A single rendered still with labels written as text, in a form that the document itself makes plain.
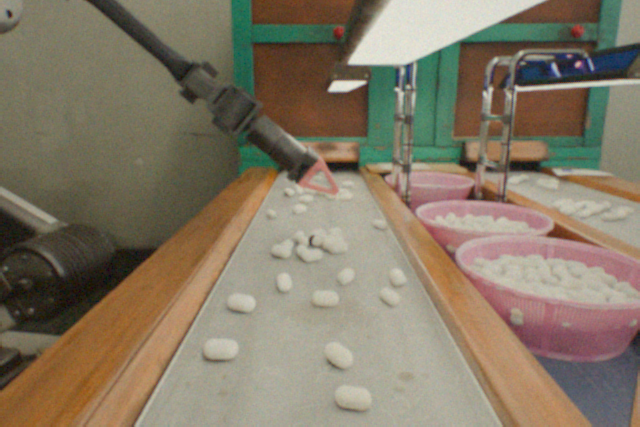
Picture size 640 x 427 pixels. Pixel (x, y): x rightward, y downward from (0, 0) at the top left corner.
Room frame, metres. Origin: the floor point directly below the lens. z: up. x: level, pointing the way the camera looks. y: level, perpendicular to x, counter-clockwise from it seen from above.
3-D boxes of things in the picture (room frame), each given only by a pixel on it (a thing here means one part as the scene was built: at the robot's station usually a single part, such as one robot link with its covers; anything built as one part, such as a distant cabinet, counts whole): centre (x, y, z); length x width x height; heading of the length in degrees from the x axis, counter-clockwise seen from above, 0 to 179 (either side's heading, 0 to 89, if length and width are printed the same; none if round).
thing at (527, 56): (1.15, -0.54, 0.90); 0.20 x 0.19 x 0.45; 0
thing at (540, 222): (0.88, -0.34, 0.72); 0.27 x 0.27 x 0.10
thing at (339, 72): (1.15, -0.06, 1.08); 0.62 x 0.08 x 0.07; 0
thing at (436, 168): (1.54, -0.34, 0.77); 0.33 x 0.15 x 0.01; 90
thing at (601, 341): (0.60, -0.34, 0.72); 0.27 x 0.27 x 0.10
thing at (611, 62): (1.15, -0.62, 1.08); 0.62 x 0.08 x 0.07; 0
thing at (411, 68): (1.15, -0.14, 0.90); 0.20 x 0.19 x 0.45; 0
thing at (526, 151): (1.59, -0.68, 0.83); 0.30 x 0.06 x 0.07; 90
